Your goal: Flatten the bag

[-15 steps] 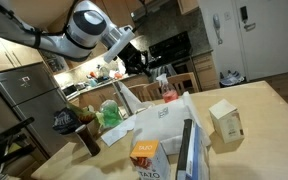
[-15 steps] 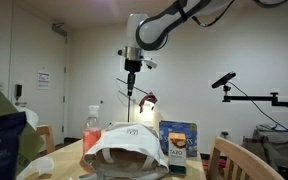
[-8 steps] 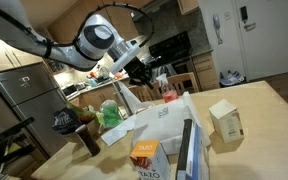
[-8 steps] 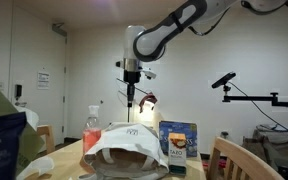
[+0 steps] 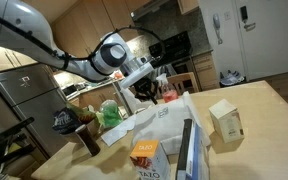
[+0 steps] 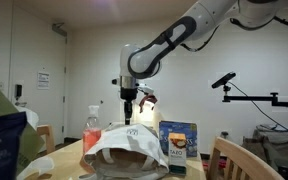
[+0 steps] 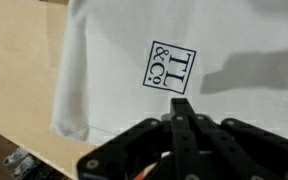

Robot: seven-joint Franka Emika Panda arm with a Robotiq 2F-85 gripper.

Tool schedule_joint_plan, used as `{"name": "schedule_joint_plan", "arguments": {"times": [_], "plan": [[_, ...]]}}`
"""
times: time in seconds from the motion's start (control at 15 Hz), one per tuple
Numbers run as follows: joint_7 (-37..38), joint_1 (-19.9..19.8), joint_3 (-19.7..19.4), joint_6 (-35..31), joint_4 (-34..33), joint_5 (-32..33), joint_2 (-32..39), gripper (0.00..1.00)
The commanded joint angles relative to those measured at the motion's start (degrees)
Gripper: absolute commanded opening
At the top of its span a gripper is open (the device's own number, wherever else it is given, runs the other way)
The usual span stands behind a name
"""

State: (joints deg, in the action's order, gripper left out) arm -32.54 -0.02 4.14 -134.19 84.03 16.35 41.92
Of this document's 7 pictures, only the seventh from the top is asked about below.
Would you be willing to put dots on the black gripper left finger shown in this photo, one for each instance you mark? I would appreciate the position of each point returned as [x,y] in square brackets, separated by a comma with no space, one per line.
[144,146]

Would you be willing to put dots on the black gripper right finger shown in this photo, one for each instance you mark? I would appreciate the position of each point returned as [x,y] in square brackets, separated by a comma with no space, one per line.
[250,150]

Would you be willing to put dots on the white printed tote bag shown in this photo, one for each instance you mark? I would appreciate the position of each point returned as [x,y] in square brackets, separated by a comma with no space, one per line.
[117,50]

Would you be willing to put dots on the grey sneaker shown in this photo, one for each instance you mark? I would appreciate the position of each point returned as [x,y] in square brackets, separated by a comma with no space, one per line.
[15,156]
[24,166]

